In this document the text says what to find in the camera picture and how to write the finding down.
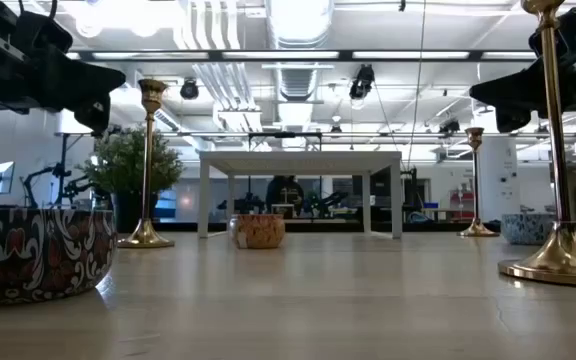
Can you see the orange patterned candle tin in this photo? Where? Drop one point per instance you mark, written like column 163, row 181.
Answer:
column 260, row 232

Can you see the red storage shelf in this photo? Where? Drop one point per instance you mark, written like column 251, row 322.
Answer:
column 460, row 212

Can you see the white round column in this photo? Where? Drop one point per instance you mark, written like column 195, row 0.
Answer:
column 500, row 195

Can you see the person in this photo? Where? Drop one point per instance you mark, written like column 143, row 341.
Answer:
column 284, row 195

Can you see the green plant in black pot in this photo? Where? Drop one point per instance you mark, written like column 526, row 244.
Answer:
column 118, row 165

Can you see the blue white patterned candle tin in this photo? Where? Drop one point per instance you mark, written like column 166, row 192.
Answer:
column 523, row 230

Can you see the brass candlestick holder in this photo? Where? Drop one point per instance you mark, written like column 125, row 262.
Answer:
column 145, row 235
column 563, row 255
column 476, row 230

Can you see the black ceiling spotlight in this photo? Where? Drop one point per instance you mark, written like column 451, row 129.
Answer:
column 189, row 89
column 363, row 80

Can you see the white perforated riser shelf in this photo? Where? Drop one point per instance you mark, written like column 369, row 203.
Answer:
column 298, row 162

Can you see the white computer monitor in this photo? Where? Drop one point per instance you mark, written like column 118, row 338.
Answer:
column 0, row 178

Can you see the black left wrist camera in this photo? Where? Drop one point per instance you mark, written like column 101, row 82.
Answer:
column 43, row 32

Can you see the black table edge rail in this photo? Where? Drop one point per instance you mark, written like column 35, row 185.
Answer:
column 318, row 227

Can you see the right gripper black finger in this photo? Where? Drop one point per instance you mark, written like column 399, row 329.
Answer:
column 513, row 87
column 514, row 120

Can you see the dark red floral candle tin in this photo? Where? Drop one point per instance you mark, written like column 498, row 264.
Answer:
column 38, row 255

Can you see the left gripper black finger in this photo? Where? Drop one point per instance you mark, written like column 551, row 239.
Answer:
column 93, row 115
column 78, row 80

